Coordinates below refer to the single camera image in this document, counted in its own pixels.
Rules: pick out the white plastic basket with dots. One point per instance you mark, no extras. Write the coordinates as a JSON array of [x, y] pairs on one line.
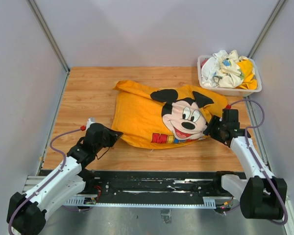
[[229, 91]]

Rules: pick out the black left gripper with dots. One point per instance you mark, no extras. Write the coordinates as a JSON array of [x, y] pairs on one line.
[[109, 136]]

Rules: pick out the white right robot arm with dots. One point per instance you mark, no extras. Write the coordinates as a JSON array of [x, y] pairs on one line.
[[262, 195]]

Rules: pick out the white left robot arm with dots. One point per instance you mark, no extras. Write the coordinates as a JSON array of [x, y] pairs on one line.
[[29, 212]]

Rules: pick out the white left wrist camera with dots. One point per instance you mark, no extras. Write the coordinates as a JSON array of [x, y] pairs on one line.
[[90, 121]]

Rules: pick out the yellow cloth in basket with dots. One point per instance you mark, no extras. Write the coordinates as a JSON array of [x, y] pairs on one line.
[[249, 82]]

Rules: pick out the yellow pillowcase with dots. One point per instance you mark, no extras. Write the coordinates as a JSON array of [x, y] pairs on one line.
[[154, 118]]

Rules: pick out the white crumpled cloth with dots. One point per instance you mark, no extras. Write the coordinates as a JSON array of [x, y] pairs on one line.
[[222, 71]]

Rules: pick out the aluminium frame post right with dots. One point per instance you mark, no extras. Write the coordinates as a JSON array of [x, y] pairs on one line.
[[267, 26]]

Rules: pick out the aluminium frame post left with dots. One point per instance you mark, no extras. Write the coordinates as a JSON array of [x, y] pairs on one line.
[[48, 34]]

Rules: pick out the aluminium frame post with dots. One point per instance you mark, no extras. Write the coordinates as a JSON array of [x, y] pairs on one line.
[[48, 34], [267, 26]]

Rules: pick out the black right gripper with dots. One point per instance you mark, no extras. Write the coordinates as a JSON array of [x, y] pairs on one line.
[[212, 126]]

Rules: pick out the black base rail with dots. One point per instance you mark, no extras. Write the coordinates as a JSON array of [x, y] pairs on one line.
[[200, 183]]

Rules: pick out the white cable duct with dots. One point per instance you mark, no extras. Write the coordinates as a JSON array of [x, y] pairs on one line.
[[152, 200]]

